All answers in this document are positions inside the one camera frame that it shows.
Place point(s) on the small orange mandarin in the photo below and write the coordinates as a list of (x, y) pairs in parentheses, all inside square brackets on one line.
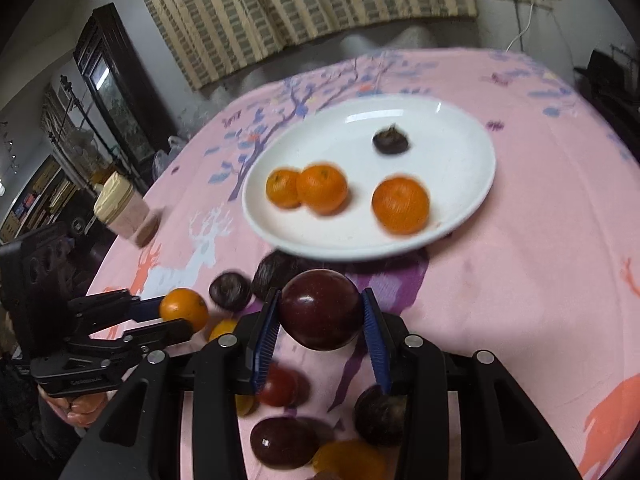
[(222, 330)]

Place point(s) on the white round plate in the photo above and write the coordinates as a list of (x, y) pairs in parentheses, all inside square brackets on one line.
[(350, 170)]

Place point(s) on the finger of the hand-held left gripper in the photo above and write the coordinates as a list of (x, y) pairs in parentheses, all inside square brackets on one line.
[(160, 332), (147, 308)]

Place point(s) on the dark mangosteen on plate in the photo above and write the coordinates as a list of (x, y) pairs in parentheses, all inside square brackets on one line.
[(391, 141)]

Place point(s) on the dark wooden cabinet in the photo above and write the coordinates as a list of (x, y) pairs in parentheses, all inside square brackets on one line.
[(115, 90)]

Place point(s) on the orange cherry tomato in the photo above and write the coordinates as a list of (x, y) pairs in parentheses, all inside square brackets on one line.
[(350, 460)]

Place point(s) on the clear plastic bag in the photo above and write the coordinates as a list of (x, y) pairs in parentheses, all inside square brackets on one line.
[(167, 155)]

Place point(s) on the beige checked curtain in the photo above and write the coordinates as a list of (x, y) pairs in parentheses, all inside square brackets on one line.
[(300, 0)]

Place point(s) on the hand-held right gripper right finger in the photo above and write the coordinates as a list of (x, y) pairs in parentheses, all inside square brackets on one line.
[(375, 345)]

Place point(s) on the cup with cream lid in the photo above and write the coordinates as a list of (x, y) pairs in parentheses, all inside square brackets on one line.
[(120, 200)]

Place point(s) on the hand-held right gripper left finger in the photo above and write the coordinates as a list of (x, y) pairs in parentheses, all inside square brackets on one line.
[(265, 345)]

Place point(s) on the person's left hand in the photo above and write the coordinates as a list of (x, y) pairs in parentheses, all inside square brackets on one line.
[(82, 407)]

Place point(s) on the black media stand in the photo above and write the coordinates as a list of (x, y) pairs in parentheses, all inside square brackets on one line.
[(607, 85)]

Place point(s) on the wooden shelf unit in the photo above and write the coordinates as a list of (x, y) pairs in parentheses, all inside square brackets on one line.
[(45, 185)]

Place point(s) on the dark red plum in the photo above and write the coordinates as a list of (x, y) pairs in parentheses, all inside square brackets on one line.
[(320, 310), (282, 442)]

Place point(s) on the dark red cherry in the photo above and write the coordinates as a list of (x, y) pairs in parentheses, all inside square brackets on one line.
[(230, 290)]

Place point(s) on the pink printed tablecloth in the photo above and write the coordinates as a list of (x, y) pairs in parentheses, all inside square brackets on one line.
[(525, 210)]

